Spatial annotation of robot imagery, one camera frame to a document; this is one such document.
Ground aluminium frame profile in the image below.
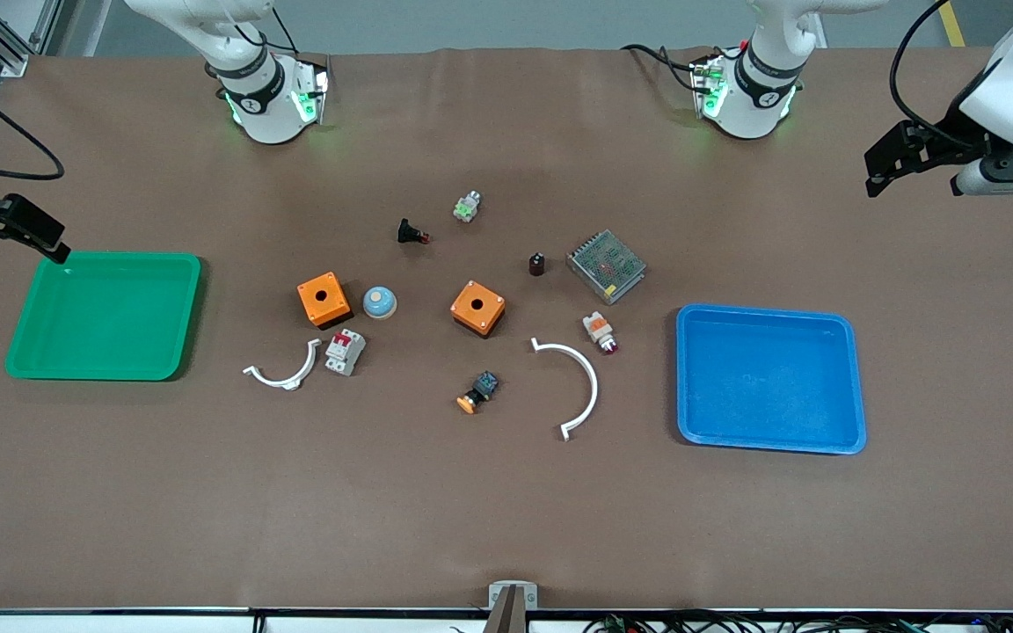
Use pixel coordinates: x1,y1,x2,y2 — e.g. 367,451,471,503
0,0,65,80

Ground orange button box black base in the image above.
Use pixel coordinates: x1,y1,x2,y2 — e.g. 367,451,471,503
296,271,353,331

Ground blue plastic tray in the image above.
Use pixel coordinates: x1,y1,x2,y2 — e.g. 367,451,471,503
675,303,868,456

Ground large white curved bracket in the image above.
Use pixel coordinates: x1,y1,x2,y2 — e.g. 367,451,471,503
530,337,601,443

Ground orange button box with screws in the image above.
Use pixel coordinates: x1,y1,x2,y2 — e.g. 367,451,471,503
449,280,508,339

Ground orange push button switch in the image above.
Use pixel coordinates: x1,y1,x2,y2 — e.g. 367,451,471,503
455,370,501,416

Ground blue white dome button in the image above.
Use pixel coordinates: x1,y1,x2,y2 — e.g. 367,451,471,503
361,286,399,321

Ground green plastic tray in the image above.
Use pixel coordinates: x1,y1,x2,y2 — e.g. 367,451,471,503
4,251,203,382

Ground small white curved bracket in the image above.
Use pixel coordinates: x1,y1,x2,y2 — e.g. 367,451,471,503
242,338,324,392

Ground white red circuit breaker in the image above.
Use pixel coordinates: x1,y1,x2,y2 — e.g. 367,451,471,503
324,327,368,378

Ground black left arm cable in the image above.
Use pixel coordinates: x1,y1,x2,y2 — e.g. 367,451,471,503
888,0,958,135

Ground black left base cables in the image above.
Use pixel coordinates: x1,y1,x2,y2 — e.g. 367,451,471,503
619,40,750,94

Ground black right base cable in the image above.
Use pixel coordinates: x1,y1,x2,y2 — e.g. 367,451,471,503
232,0,299,55

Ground metal mesh power supply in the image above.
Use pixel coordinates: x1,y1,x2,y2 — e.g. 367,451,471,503
566,229,648,307

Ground red indicator light orange body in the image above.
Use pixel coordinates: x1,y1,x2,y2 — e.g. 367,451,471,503
581,310,621,357

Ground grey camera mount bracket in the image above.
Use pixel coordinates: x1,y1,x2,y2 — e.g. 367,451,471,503
482,580,540,633

